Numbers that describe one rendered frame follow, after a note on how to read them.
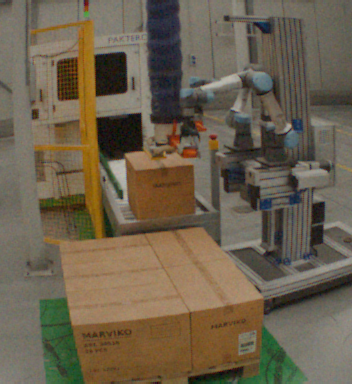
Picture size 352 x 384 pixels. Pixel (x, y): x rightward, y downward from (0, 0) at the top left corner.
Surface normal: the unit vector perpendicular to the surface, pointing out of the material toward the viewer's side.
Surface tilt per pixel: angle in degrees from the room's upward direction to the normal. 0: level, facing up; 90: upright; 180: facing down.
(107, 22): 90
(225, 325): 90
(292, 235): 90
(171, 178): 90
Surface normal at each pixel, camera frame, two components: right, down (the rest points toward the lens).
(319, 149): 0.33, 0.25
